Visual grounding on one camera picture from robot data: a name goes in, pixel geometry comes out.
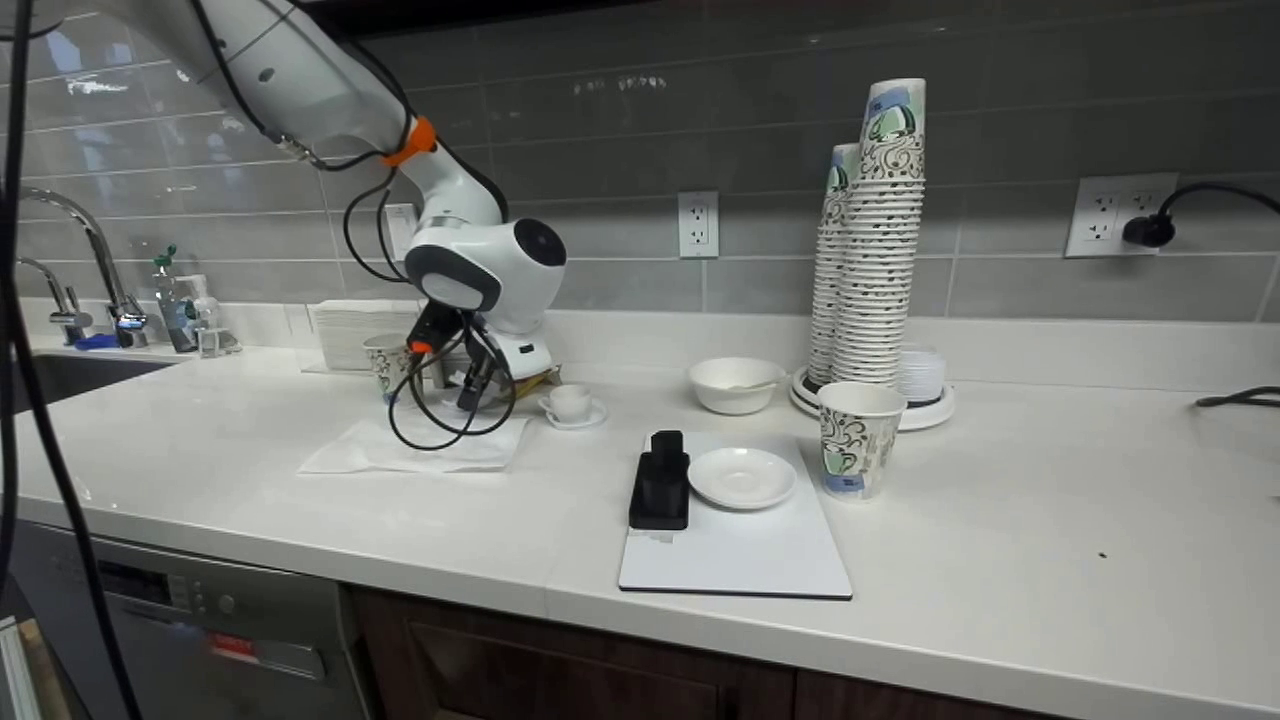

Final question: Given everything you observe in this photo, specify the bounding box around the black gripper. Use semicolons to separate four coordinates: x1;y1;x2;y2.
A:
449;329;521;416

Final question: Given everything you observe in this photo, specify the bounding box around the small white bowl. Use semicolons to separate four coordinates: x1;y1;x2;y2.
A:
541;381;607;436

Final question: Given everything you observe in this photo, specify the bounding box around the wide white bowl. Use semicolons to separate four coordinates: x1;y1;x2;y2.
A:
685;352;789;422

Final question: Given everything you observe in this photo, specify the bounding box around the patterned paper cup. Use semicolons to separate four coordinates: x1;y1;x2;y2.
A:
363;329;422;406
814;376;912;499

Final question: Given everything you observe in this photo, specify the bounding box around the black rectangular device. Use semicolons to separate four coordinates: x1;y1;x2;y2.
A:
624;423;695;535

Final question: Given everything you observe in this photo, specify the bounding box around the small clear bottle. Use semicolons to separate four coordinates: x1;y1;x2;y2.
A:
191;271;249;365

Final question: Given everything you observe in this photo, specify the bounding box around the white saucer plate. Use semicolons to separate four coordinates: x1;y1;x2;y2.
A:
685;442;806;517

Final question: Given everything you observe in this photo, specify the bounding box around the dark wood cabinet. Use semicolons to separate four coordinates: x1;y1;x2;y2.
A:
338;582;1072;720

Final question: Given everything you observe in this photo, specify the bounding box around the clear soap bottle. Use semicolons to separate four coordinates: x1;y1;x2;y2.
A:
144;240;206;356

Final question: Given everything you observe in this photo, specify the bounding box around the white flat board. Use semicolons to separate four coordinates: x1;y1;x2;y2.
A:
612;429;861;605

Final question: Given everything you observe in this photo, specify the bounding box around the short paper cup stack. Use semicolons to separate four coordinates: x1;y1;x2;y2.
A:
799;141;865;393

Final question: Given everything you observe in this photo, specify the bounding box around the stainless steel dishwasher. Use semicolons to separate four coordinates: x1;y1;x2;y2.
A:
7;517;372;720

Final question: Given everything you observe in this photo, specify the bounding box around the chrome kitchen faucet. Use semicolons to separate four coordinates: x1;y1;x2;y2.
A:
17;183;153;352

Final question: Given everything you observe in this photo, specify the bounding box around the small chrome faucet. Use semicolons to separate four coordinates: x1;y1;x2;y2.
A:
17;252;95;352

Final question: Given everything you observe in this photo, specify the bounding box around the tall paper cup stack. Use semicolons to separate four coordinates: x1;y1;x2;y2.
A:
830;71;931;393

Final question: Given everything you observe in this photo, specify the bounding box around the small white container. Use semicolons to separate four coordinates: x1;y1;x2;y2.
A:
896;346;952;407

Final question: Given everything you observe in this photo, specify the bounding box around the white plate stack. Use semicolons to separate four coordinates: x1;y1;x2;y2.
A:
785;365;959;436

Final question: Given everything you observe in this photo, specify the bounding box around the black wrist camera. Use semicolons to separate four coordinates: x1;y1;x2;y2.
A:
405;300;469;369

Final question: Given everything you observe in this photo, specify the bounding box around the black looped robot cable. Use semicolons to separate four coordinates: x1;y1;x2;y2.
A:
338;174;530;459

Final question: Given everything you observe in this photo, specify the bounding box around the thick black hanging cable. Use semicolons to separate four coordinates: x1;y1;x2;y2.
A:
0;0;150;720

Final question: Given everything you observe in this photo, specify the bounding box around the white double wall outlet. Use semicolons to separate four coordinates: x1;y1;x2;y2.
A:
1064;169;1183;261

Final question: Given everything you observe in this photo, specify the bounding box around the black power plug cable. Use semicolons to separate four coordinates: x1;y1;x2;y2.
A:
1121;177;1280;252

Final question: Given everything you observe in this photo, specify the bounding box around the black countertop cable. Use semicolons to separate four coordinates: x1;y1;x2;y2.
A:
1189;381;1280;412

